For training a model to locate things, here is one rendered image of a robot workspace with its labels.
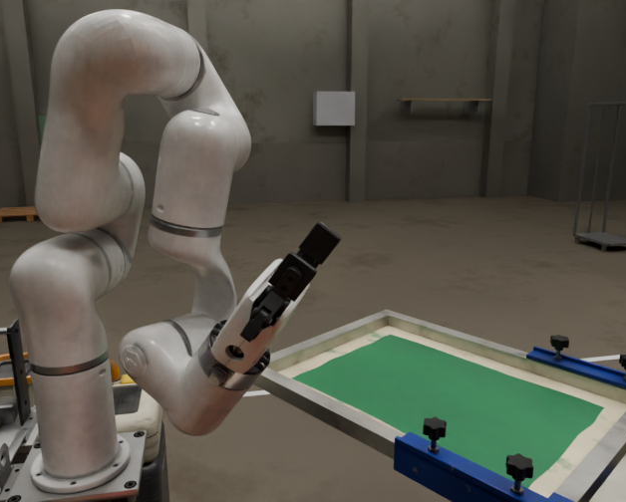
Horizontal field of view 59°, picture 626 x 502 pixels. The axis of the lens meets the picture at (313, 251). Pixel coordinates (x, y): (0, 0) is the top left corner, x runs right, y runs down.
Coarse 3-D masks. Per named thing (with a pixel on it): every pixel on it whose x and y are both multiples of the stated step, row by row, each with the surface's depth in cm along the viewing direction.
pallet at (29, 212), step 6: (0, 210) 884; (6, 210) 887; (12, 210) 882; (18, 210) 882; (24, 210) 882; (30, 210) 882; (0, 216) 841; (6, 216) 866; (30, 216) 851; (36, 216) 870
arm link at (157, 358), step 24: (144, 336) 65; (168, 336) 66; (120, 360) 66; (144, 360) 64; (168, 360) 64; (192, 360) 63; (144, 384) 65; (168, 384) 64; (192, 384) 62; (168, 408) 65; (192, 408) 63; (216, 408) 63; (192, 432) 65
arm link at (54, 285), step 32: (32, 256) 64; (64, 256) 65; (96, 256) 69; (32, 288) 64; (64, 288) 64; (96, 288) 68; (32, 320) 65; (64, 320) 66; (96, 320) 69; (32, 352) 67; (64, 352) 67; (96, 352) 69
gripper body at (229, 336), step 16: (272, 272) 60; (256, 288) 55; (272, 288) 57; (240, 304) 54; (224, 320) 64; (240, 320) 55; (288, 320) 59; (224, 336) 56; (240, 336) 56; (256, 336) 56; (272, 336) 55; (224, 352) 57; (240, 352) 58; (256, 352) 56; (240, 368) 58
